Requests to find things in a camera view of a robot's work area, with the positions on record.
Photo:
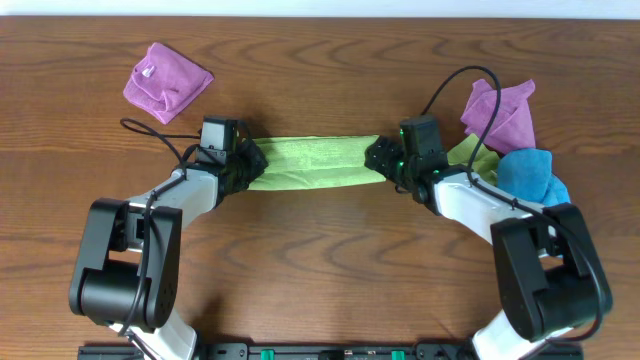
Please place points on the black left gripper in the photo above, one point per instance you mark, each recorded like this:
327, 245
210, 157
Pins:
245, 163

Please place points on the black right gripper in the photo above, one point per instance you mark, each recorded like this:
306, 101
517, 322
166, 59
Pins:
386, 157

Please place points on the light green cloth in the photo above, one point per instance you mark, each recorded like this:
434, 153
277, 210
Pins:
306, 163

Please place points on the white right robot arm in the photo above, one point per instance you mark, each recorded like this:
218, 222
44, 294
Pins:
549, 275

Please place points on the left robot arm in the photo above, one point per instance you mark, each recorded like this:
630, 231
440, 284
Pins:
127, 268

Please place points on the olive green cloth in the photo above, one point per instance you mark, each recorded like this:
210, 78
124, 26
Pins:
485, 162

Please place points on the folded purple cloth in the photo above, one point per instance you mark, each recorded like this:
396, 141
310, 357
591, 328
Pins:
165, 82

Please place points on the crumpled purple cloth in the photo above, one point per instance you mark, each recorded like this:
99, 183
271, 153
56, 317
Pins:
512, 128

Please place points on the blue cloth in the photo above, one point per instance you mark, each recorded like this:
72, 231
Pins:
527, 174

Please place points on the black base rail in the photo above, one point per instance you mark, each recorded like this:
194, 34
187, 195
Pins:
241, 351

